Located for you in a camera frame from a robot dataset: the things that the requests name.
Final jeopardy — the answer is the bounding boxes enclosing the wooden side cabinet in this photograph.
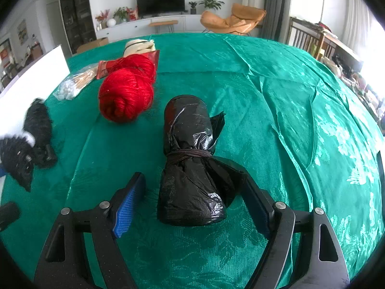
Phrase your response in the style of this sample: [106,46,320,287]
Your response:
[0,38,44,88]

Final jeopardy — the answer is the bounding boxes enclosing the black fuzzy toy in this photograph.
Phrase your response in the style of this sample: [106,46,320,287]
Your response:
[0,98,58,192]

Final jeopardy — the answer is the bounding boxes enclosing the pile of assorted clutter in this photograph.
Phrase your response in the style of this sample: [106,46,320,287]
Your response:
[322,53,385,133]

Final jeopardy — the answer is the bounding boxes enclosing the black plastic bag roll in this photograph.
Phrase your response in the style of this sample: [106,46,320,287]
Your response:
[156,95,245,227]

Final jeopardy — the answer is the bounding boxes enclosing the white cardboard box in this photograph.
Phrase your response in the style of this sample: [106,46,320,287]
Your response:
[0,45,71,145]

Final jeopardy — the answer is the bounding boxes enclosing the dark tall cabinet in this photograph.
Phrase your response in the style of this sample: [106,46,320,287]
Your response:
[58,0,97,55]

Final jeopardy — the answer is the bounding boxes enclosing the black television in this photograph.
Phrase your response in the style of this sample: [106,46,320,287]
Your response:
[136,0,185,17]

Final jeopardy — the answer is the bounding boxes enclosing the wooden bench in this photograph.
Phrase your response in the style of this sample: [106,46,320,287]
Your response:
[148,20,179,34]

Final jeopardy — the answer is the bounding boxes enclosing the white television cabinet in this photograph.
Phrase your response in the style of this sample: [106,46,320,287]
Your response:
[96,13,208,43]

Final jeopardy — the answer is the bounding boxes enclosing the wooden slatted crib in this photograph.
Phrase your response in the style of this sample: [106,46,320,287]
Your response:
[286,16,364,67]

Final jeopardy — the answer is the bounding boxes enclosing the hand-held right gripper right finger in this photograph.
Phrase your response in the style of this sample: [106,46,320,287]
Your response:
[240,175,351,289]

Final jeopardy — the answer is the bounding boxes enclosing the framed wall painting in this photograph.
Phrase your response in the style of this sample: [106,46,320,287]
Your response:
[16,20,29,46]

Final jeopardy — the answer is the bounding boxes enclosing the brown cardboard box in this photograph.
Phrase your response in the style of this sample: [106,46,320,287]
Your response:
[75,37,109,55]

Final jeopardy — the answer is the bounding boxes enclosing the potted plant with red flowers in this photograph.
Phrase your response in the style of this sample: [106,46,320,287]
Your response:
[113,6,139,23]

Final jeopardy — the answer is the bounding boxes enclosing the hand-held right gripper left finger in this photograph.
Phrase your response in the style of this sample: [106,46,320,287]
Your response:
[33,171,147,289]

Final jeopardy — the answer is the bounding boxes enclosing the red flowers in vase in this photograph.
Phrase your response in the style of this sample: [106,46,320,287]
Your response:
[95,10,110,31]

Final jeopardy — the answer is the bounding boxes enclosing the red yarn skein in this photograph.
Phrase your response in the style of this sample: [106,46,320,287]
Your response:
[98,54,157,124]

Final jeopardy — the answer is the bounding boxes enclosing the red flat plastic packet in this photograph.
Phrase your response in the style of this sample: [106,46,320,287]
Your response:
[96,60,121,80]

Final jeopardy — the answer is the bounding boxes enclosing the large green potted plant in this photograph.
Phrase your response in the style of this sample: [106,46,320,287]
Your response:
[199,0,225,11]

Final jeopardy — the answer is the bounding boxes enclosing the white curtain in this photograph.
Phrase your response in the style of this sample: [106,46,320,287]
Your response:
[343,0,379,55]

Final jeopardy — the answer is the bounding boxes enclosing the green satin tablecloth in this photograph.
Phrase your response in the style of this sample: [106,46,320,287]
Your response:
[0,33,385,289]

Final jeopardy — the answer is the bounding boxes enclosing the orange lounge chair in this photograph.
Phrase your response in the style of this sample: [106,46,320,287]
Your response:
[200,3,267,37]

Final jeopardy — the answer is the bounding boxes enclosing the pack of wooden sticks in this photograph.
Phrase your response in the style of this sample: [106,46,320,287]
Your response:
[71,63,100,92]

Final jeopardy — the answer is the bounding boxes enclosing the grey curtain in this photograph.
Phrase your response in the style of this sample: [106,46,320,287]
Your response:
[260,0,291,41]

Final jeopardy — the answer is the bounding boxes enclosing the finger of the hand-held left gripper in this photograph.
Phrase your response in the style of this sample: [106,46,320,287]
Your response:
[0,202,21,232]

